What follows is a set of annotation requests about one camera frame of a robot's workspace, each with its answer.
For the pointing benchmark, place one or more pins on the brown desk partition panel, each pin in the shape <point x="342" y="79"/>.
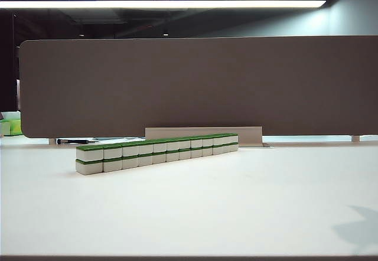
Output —
<point x="189" y="86"/>

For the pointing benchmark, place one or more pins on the light paper sheet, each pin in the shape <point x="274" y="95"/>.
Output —
<point x="124" y="138"/>

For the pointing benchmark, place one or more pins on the black pen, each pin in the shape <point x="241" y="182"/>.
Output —
<point x="71" y="140"/>

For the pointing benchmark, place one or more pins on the long ceiling light strip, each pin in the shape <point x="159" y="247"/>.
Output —
<point x="147" y="4"/>

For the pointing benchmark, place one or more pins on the green and white box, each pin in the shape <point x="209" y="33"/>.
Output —
<point x="14" y="126"/>

